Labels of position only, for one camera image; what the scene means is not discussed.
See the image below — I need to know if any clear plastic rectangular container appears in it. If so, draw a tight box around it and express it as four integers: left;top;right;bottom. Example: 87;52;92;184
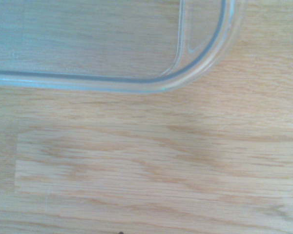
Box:
0;0;245;95

